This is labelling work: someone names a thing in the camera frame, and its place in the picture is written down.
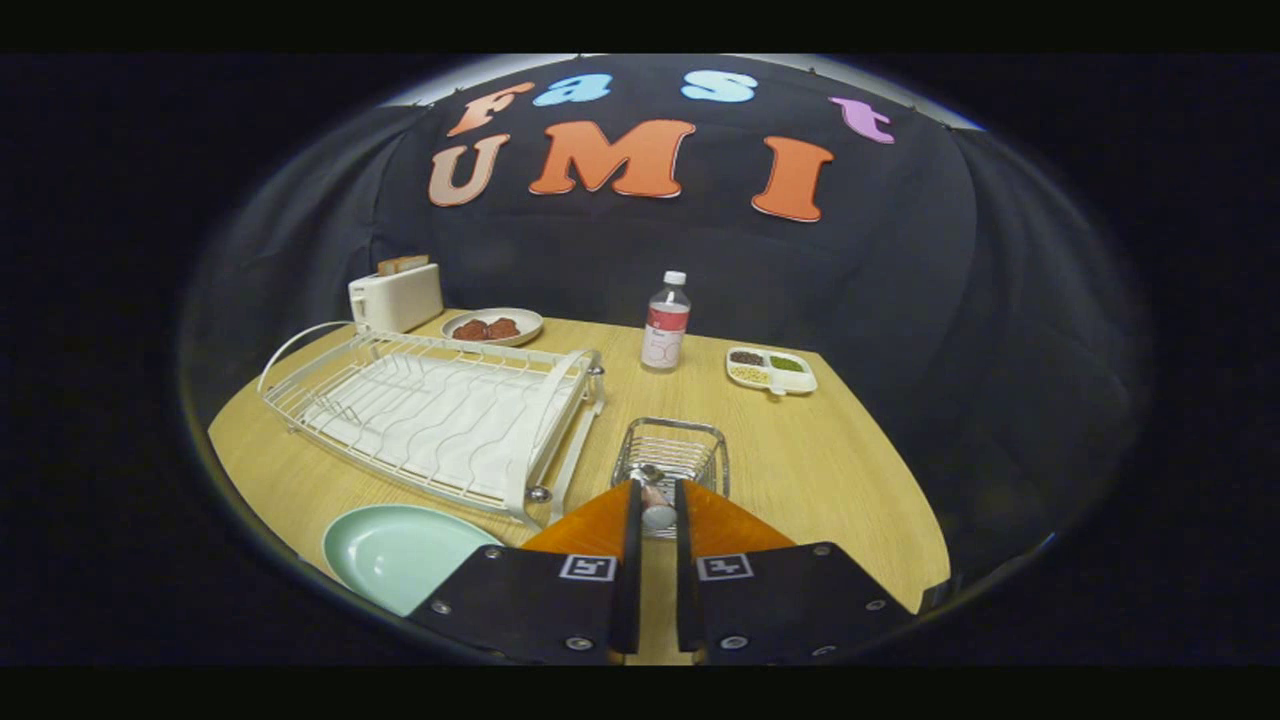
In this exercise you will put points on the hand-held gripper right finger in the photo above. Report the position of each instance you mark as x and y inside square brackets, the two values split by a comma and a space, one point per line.
[684, 590]

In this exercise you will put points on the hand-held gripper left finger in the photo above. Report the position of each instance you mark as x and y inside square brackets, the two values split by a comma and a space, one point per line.
[632, 580]

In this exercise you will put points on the mint green plate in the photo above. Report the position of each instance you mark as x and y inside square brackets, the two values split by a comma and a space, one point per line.
[400, 555]

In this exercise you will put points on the white divided dish with beans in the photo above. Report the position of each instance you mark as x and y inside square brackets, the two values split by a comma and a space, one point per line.
[800, 380]

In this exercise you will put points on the beige plate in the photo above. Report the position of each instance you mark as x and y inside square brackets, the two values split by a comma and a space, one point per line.
[530, 322]

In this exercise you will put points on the clear bottle with red label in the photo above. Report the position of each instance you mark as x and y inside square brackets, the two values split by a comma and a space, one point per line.
[665, 335]

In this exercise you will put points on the brown meat patty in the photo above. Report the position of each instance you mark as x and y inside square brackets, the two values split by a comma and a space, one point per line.
[503, 328]
[470, 330]

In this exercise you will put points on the black backdrop cloth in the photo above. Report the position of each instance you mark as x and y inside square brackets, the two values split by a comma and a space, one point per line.
[600, 260]

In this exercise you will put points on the white toaster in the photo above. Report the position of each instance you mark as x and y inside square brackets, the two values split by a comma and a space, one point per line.
[400, 300]

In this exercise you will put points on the brown toast slices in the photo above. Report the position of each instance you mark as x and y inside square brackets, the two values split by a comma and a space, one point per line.
[400, 265]

